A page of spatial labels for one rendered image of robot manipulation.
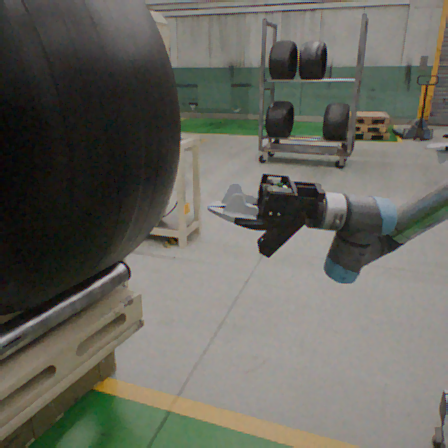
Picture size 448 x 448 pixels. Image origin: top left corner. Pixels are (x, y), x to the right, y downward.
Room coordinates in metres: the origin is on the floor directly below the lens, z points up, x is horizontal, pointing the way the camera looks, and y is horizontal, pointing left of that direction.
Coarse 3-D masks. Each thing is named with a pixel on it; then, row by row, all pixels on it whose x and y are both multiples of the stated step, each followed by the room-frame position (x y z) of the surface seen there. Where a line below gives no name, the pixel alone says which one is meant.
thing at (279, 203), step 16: (272, 176) 0.75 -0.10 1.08; (288, 176) 0.76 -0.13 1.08; (272, 192) 0.69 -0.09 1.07; (288, 192) 0.70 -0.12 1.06; (304, 192) 0.73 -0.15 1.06; (320, 192) 0.72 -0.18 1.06; (272, 208) 0.70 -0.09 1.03; (288, 208) 0.70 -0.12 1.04; (304, 208) 0.73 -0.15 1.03; (320, 208) 0.71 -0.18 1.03; (320, 224) 0.72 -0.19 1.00
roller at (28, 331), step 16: (112, 272) 0.67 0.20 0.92; (128, 272) 0.70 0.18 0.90; (80, 288) 0.61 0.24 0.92; (96, 288) 0.63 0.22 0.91; (112, 288) 0.66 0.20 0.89; (48, 304) 0.56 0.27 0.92; (64, 304) 0.57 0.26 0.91; (80, 304) 0.59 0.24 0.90; (16, 320) 0.51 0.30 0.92; (32, 320) 0.52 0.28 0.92; (48, 320) 0.54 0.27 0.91; (64, 320) 0.57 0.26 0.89; (0, 336) 0.48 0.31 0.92; (16, 336) 0.49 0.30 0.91; (32, 336) 0.51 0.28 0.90; (0, 352) 0.47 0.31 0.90
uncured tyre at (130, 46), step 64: (0, 0) 0.46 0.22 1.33; (64, 0) 0.51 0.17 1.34; (128, 0) 0.62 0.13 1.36; (0, 64) 0.44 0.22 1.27; (64, 64) 0.47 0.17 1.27; (128, 64) 0.55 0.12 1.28; (0, 128) 0.43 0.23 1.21; (64, 128) 0.45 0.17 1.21; (128, 128) 0.53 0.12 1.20; (0, 192) 0.44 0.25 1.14; (64, 192) 0.44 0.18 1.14; (128, 192) 0.53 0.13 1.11; (0, 256) 0.45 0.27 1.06; (64, 256) 0.47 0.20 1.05
